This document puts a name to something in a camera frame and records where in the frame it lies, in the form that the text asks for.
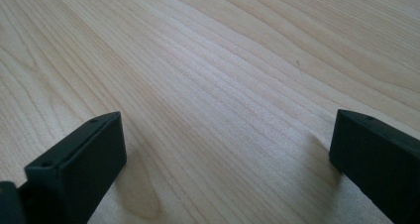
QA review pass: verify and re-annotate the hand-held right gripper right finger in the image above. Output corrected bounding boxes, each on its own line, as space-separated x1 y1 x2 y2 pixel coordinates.
328 108 420 224

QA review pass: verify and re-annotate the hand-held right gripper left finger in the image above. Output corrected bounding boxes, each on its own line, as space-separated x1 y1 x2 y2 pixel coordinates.
18 111 128 224

